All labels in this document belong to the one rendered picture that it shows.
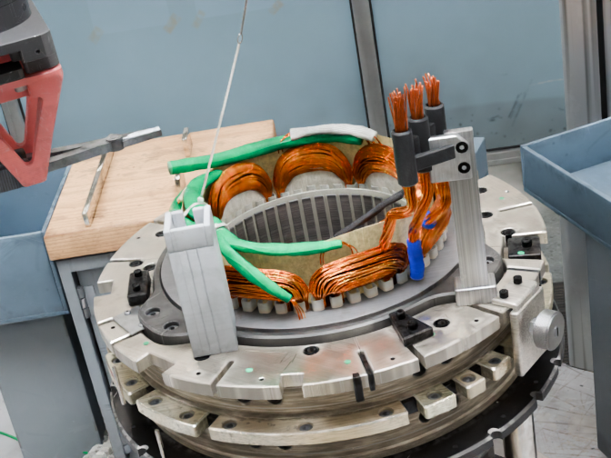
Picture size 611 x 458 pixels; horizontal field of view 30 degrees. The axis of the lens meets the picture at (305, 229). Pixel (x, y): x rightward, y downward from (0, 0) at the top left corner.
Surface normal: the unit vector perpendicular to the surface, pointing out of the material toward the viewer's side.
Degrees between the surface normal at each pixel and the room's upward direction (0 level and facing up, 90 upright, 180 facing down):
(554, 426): 0
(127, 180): 0
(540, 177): 90
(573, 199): 90
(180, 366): 0
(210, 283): 90
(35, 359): 90
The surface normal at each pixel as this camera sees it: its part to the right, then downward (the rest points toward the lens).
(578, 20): -0.62, 0.44
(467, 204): -0.05, 0.47
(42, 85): 0.38, 0.69
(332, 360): -0.16, -0.88
